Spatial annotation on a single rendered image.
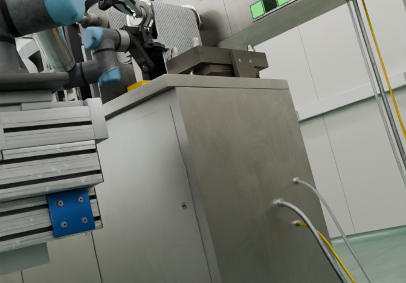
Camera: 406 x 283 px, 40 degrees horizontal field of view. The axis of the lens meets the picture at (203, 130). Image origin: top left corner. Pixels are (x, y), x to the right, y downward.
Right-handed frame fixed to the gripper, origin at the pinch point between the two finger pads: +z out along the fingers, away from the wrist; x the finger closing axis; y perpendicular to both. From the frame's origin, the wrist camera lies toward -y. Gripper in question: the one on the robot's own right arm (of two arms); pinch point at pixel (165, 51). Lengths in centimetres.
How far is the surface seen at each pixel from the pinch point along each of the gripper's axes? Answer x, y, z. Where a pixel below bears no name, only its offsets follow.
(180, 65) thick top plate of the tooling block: -10.5, -9.8, -6.4
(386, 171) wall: 45, -62, 263
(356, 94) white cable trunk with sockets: 49, 1, 258
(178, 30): -0.3, 8.8, 9.3
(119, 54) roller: 22.1, 6.8, -2.3
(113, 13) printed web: 23.6, 25.4, 1.2
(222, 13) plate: -7.3, 15.5, 30.1
